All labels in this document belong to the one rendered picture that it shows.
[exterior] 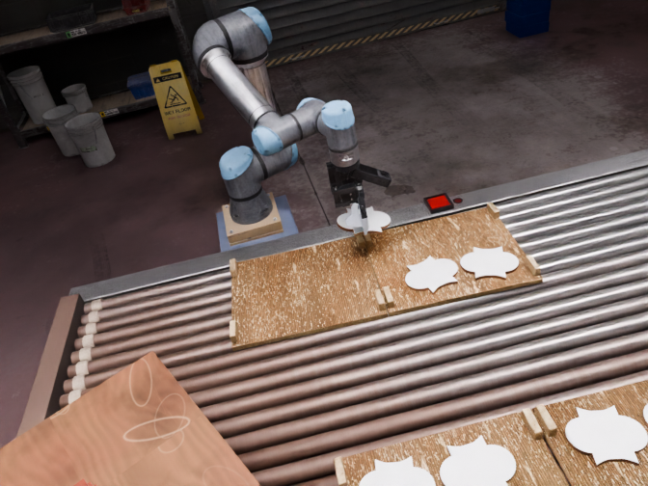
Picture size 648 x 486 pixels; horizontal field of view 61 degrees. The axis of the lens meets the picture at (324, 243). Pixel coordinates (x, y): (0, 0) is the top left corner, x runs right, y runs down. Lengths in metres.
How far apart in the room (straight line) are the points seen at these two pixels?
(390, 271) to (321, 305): 0.22
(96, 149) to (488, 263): 3.90
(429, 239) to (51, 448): 1.09
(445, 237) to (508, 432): 0.65
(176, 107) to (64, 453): 3.93
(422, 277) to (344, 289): 0.21
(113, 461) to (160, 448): 0.09
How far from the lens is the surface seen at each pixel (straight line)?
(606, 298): 1.53
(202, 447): 1.16
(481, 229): 1.67
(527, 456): 1.19
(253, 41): 1.67
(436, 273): 1.51
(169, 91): 4.92
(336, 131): 1.35
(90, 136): 4.88
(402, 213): 1.79
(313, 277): 1.57
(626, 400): 1.30
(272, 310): 1.50
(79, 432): 1.31
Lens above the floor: 1.95
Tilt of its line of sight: 37 degrees down
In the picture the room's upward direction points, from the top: 12 degrees counter-clockwise
